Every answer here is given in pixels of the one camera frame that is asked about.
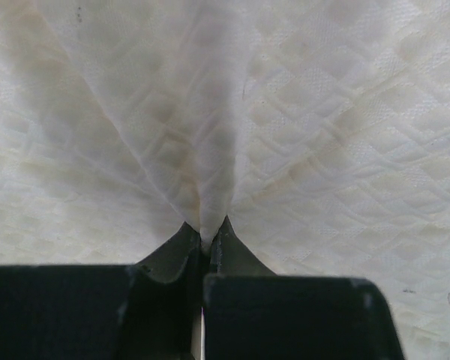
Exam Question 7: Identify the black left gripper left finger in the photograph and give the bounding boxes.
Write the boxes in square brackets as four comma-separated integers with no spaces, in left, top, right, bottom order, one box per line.
[0,224,200,359]

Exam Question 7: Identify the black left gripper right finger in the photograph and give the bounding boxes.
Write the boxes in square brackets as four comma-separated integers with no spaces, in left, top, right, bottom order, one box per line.
[203,220,404,359]

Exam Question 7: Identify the cream quilted pillow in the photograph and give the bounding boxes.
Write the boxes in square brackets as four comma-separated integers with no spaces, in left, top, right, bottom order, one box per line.
[0,1,450,359]

